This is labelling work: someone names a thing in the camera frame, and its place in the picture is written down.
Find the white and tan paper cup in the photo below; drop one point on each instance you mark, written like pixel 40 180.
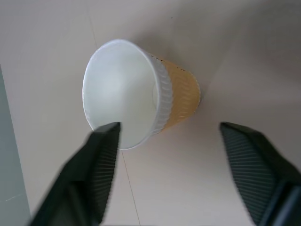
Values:
pixel 124 94

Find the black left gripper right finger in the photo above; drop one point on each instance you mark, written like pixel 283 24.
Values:
pixel 256 169

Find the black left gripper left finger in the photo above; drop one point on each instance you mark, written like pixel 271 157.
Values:
pixel 89 169

